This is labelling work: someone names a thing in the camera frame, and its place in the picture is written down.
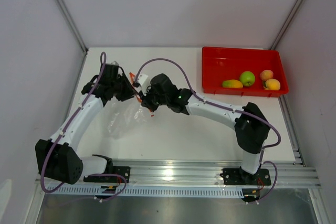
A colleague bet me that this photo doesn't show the orange yellow peach with leaf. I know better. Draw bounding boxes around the orange yellow peach with leaf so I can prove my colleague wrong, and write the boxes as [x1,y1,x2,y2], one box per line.
[264,79,281,91]

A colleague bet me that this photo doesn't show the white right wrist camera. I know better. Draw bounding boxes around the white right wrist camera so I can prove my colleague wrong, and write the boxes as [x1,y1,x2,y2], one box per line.
[133,74,150,88]

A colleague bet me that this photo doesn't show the white slotted cable duct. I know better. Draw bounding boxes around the white slotted cable duct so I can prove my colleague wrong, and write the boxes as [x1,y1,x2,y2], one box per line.
[54,185,244,198]

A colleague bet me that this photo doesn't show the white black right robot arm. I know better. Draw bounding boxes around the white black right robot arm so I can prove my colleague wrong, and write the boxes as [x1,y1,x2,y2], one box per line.
[135,73,270,185]

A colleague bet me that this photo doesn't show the pink yellow peach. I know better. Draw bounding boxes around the pink yellow peach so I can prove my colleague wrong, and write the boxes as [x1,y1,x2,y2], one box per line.
[260,70,274,81]

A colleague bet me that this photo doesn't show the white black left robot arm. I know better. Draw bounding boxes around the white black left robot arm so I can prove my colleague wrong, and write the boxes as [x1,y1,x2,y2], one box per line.
[35,64,135,185]

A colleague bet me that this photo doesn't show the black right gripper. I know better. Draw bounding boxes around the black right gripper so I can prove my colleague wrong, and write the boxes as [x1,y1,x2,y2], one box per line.
[139,84,169,113]

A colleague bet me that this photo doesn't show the red plastic tray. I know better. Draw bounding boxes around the red plastic tray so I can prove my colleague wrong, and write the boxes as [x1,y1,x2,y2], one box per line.
[202,47,289,98]

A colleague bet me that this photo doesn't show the aluminium corner post right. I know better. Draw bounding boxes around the aluminium corner post right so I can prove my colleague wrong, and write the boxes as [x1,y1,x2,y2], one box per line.
[269,0,305,50]

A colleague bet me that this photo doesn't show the green yellow mango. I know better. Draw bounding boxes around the green yellow mango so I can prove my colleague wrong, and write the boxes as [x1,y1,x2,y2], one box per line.
[222,79,244,89]

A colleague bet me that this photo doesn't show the aluminium corner post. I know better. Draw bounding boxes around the aluminium corner post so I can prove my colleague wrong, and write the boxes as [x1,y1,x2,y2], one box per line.
[54,0,88,54]
[269,0,305,50]

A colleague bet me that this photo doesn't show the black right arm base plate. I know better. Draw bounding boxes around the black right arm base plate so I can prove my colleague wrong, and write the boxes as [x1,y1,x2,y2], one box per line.
[220,168,271,186]

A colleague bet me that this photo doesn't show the clear zip bag orange zipper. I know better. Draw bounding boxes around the clear zip bag orange zipper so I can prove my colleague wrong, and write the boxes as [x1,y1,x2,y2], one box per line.
[106,94,154,140]

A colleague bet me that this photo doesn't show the green apple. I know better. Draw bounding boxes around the green apple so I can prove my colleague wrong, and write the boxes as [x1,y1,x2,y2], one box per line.
[239,71,256,87]

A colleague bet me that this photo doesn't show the aluminium corner post left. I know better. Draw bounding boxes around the aluminium corner post left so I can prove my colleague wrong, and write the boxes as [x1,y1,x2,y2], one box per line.
[54,0,88,54]

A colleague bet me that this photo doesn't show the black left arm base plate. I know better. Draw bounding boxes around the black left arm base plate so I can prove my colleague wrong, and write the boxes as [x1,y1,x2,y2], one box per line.
[83,166,131,184]

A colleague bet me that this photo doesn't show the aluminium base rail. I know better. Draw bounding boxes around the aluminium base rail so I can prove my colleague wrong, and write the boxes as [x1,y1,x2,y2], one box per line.
[34,158,321,189]

